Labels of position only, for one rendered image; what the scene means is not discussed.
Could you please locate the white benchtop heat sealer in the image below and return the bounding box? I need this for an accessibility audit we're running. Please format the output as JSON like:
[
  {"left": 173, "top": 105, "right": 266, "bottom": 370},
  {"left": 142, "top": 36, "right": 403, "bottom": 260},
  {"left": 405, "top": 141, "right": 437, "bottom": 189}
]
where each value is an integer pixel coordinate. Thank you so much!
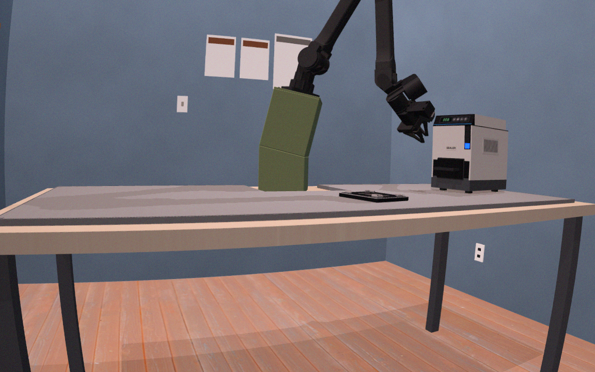
[{"left": 431, "top": 114, "right": 508, "bottom": 193}]

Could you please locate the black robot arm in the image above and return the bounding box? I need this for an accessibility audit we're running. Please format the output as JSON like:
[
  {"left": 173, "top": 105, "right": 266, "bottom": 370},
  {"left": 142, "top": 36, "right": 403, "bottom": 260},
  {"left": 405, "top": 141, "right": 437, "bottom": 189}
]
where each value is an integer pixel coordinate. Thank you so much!
[{"left": 281, "top": 0, "right": 435, "bottom": 126}]

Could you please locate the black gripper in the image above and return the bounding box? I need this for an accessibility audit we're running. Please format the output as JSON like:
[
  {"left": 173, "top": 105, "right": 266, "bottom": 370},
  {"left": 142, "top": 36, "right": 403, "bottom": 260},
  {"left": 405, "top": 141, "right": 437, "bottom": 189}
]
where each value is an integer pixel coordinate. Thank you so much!
[{"left": 395, "top": 103, "right": 428, "bottom": 143}]

